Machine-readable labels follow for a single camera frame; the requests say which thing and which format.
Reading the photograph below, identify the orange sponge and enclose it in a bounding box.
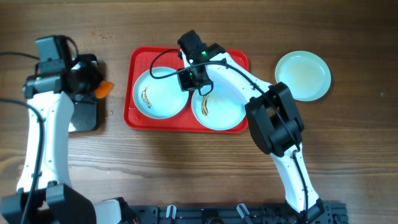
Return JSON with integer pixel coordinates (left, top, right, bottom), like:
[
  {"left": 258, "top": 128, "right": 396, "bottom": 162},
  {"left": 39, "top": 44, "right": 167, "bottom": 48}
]
[{"left": 94, "top": 80, "right": 114, "bottom": 99}]

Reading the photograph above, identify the white plate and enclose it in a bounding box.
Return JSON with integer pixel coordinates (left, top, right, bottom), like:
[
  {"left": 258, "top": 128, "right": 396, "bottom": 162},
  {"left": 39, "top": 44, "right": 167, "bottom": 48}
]
[
  {"left": 132, "top": 70, "right": 190, "bottom": 119},
  {"left": 191, "top": 83, "right": 246, "bottom": 131}
]

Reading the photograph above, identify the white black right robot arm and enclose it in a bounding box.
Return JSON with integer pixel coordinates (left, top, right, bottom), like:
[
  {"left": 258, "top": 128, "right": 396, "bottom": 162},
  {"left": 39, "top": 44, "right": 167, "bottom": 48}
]
[{"left": 178, "top": 44, "right": 324, "bottom": 223}]

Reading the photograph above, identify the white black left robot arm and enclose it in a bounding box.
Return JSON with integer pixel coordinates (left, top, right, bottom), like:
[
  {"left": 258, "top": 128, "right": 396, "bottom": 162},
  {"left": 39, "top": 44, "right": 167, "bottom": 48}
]
[{"left": 1, "top": 54, "right": 137, "bottom": 223}]

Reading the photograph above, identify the black rectangular water tray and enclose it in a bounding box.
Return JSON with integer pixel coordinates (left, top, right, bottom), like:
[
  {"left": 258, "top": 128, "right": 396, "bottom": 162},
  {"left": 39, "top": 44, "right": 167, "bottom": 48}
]
[{"left": 68, "top": 94, "right": 98, "bottom": 133}]

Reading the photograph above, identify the red plastic tray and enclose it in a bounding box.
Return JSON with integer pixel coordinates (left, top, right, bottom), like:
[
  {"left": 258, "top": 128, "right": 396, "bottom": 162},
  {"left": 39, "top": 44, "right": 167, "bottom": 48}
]
[{"left": 123, "top": 46, "right": 249, "bottom": 134}]

